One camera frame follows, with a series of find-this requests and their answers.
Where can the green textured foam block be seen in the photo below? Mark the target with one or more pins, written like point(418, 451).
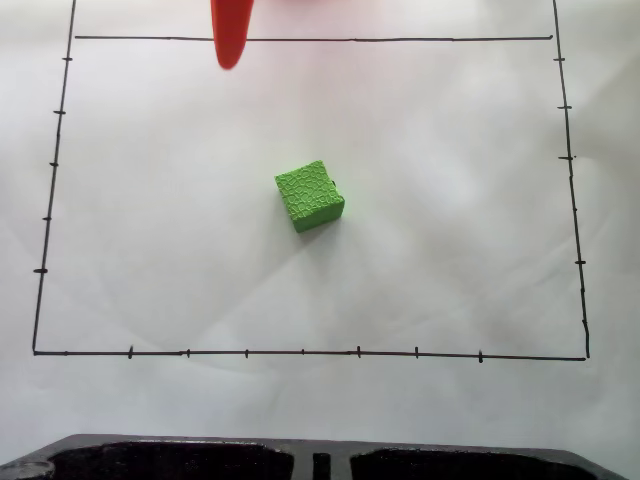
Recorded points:
point(307, 197)

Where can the black moulded tray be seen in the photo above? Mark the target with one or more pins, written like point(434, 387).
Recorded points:
point(320, 460)

